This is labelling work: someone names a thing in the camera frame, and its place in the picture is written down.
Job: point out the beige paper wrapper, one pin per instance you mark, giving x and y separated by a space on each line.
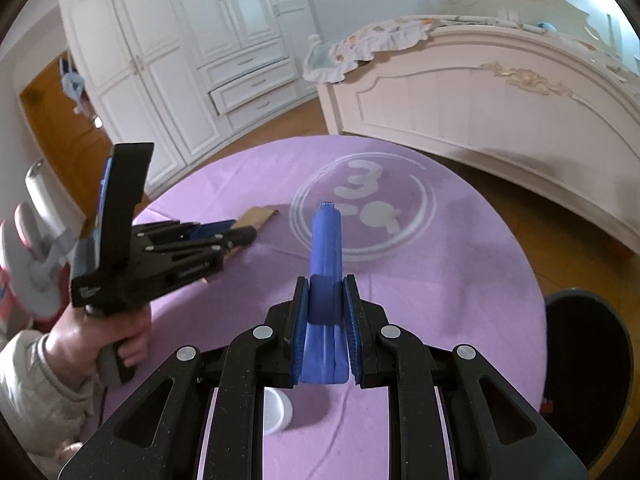
256 218

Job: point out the person's left hand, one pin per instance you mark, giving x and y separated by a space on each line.
72 347

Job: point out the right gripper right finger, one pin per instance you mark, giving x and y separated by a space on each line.
451 414

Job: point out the black round trash bin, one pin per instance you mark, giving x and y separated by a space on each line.
590 370

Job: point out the white wardrobe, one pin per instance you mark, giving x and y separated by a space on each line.
188 76

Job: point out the white bottle cap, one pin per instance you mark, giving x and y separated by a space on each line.
277 411

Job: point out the person's left forearm sleeve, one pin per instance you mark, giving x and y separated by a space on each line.
45 415

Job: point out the white bed frame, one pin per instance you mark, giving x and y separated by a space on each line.
557 113

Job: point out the orange wooden door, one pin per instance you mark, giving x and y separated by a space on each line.
65 130

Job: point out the purple tablecloth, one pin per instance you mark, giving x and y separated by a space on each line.
420 241

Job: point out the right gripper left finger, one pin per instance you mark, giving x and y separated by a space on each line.
199 415

